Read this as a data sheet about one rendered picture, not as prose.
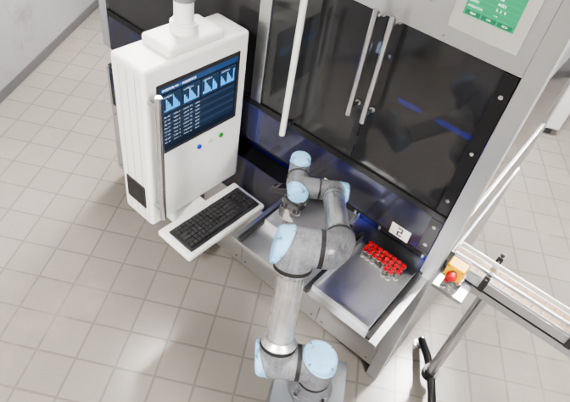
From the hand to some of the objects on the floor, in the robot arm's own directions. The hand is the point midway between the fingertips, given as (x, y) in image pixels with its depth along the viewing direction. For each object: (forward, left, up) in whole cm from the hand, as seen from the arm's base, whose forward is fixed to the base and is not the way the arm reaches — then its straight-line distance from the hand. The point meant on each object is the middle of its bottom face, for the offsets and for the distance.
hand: (284, 216), depth 213 cm
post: (-8, -62, -93) cm, 112 cm away
